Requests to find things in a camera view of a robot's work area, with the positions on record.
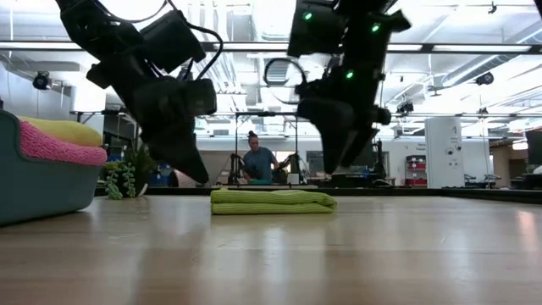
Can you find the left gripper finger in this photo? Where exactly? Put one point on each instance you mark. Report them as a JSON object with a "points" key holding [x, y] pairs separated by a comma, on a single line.
{"points": [[182, 156]]}

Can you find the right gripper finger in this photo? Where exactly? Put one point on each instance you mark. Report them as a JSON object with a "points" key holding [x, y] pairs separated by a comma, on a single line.
{"points": [[332, 131], [357, 146]]}

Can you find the lime green microfiber towel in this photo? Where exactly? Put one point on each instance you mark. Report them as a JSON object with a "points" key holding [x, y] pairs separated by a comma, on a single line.
{"points": [[271, 201]]}

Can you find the yellow microfiber towel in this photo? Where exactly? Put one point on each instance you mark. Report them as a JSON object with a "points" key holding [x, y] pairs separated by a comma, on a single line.
{"points": [[68, 129]]}

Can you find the pink microfiber towel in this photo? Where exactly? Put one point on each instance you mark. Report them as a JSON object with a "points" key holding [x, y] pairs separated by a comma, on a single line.
{"points": [[55, 146]]}

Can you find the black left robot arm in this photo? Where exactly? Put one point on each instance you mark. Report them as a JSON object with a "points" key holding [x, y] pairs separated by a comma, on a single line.
{"points": [[110, 38]]}

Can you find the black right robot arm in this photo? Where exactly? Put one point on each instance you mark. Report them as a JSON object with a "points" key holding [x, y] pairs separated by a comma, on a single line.
{"points": [[351, 25]]}

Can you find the black background shelf rack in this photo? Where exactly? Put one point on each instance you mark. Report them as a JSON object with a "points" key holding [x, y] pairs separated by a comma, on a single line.
{"points": [[110, 127]]}

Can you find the black ceiling spotlight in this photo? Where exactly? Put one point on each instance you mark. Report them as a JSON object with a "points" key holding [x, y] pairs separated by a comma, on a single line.
{"points": [[42, 80], [405, 108], [485, 79]]}

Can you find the small potted plant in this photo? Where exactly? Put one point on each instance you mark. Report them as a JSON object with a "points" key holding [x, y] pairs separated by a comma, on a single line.
{"points": [[127, 169]]}

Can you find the shelf with red bins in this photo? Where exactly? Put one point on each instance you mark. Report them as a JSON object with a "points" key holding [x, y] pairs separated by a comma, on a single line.
{"points": [[416, 169]]}

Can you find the person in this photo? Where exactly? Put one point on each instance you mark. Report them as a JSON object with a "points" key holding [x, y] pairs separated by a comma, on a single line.
{"points": [[258, 163]]}

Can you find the white building column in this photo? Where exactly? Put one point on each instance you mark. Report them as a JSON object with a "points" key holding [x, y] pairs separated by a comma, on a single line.
{"points": [[444, 148]]}

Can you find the teal plastic bin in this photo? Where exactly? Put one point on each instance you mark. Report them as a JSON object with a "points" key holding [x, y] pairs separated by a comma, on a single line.
{"points": [[42, 190]]}

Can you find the black computer monitor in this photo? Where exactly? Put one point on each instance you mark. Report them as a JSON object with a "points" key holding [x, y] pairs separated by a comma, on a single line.
{"points": [[534, 146]]}

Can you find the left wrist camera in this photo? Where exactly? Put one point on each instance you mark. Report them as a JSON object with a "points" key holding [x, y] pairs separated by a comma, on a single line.
{"points": [[202, 97]]}

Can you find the black aluminium table frame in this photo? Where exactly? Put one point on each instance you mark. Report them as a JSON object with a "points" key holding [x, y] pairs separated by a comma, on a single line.
{"points": [[402, 192]]}

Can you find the black background robot frame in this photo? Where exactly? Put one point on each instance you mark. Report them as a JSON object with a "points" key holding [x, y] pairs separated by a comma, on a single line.
{"points": [[267, 114]]}

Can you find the silver ventilation duct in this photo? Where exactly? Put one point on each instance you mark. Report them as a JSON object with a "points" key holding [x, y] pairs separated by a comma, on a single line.
{"points": [[277, 72]]}

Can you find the silver round ceiling duct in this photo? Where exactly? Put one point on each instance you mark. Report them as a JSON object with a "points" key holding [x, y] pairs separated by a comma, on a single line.
{"points": [[487, 63]]}

